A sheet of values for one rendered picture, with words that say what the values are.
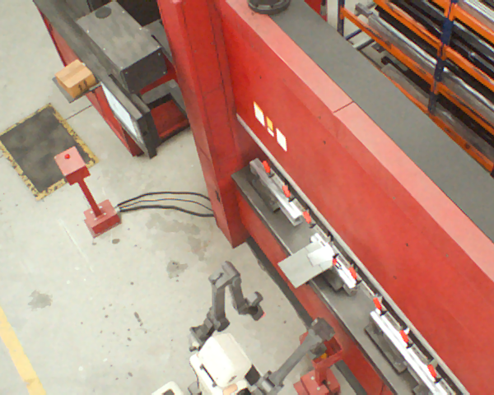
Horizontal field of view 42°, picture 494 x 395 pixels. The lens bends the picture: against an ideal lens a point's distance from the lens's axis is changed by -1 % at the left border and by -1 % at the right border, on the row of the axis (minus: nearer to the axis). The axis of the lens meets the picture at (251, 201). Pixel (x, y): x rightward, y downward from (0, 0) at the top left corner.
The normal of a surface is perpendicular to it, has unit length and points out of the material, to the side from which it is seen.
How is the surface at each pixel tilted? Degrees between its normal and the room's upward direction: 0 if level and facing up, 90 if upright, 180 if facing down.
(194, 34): 90
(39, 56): 0
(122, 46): 1
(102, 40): 1
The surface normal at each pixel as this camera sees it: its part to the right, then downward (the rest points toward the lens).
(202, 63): 0.52, 0.69
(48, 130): -0.10, -0.54
